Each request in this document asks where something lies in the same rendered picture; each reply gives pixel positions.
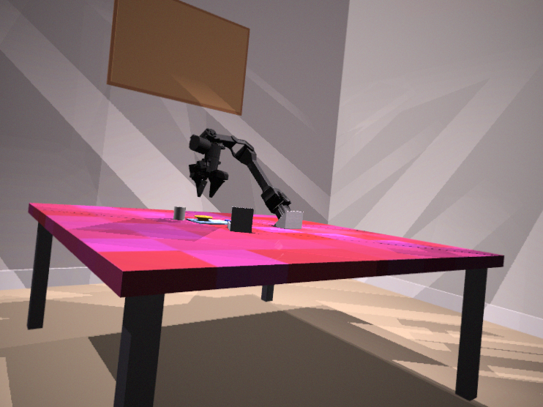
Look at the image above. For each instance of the white dish rack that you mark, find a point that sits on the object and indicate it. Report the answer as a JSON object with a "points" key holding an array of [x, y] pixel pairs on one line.
{"points": [[241, 220]]}

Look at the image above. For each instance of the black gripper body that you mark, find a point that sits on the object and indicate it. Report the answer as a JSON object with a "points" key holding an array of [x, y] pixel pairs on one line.
{"points": [[213, 172]]}

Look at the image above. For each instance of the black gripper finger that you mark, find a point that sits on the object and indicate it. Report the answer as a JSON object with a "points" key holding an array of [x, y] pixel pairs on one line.
{"points": [[200, 185], [214, 186]]}

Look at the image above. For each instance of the gold round plate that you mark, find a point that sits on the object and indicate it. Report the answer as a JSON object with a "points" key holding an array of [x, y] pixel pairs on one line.
{"points": [[203, 218]]}

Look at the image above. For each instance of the white cylinder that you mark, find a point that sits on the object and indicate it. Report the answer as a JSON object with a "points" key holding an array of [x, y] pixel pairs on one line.
{"points": [[179, 213]]}

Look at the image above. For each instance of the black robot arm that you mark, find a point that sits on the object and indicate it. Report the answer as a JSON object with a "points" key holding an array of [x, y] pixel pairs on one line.
{"points": [[210, 144]]}

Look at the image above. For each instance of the light blue flat square mat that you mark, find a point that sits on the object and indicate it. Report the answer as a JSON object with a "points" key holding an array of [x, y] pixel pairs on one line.
{"points": [[210, 222]]}

